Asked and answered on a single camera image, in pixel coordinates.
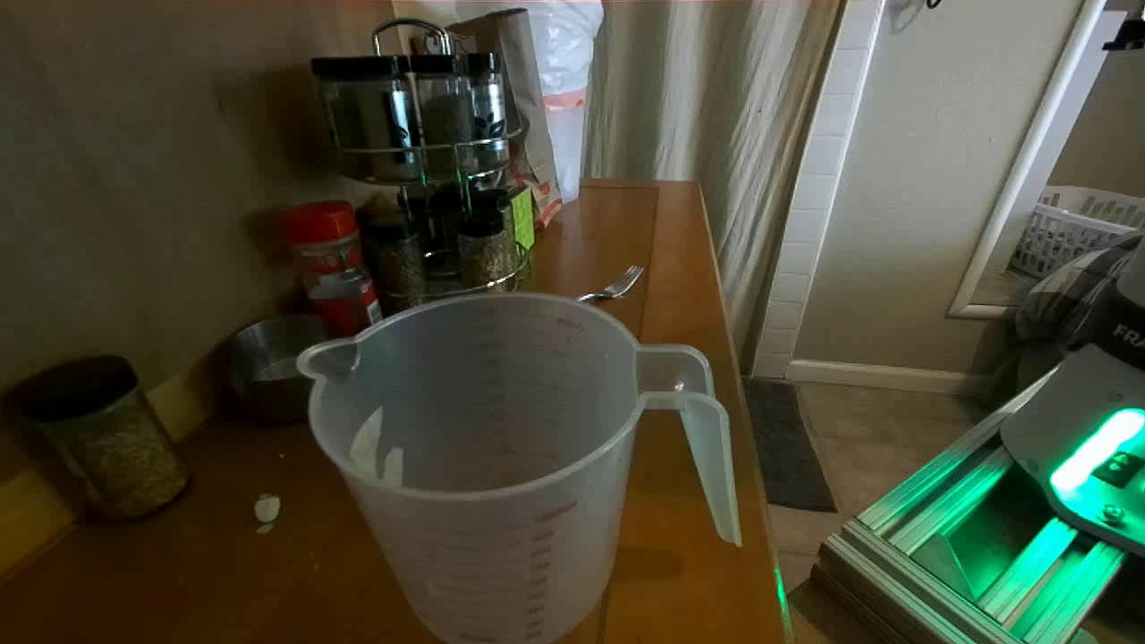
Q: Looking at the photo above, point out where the red lid jar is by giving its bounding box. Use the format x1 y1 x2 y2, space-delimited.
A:
281 198 385 339

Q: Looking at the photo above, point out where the glass spice jar black lid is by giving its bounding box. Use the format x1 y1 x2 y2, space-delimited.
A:
310 54 423 185
406 49 479 173
455 207 516 290
462 46 516 157

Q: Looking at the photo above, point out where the small glass spice jar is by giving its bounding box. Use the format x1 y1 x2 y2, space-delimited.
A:
362 218 429 314

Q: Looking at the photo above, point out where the small green box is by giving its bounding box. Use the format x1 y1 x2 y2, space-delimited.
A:
504 185 542 255

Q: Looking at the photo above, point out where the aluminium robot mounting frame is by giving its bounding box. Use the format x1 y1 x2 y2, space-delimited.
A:
812 368 1145 644

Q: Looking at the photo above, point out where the tin can with label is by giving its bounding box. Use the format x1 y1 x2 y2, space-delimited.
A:
7 354 194 525

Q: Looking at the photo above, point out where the light grey curtain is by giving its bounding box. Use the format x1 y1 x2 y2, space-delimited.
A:
588 0 845 352

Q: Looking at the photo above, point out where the clear plastic measuring cup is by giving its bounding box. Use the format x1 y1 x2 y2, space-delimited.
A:
292 290 743 644

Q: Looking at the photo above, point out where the white laundry basket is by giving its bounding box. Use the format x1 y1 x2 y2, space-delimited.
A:
1006 182 1145 281

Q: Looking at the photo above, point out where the small metal bowl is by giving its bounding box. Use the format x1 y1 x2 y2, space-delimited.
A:
224 311 332 426

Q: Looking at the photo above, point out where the white door frame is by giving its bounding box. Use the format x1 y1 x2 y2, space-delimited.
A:
749 0 891 383

